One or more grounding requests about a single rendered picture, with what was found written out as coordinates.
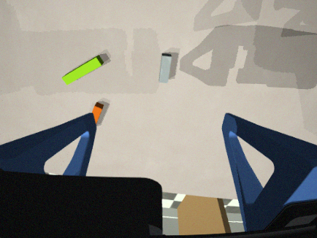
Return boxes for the lime green rod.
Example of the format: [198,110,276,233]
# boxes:
[62,55,104,85]

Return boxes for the orange rod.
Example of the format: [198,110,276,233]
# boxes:
[92,102,104,123]

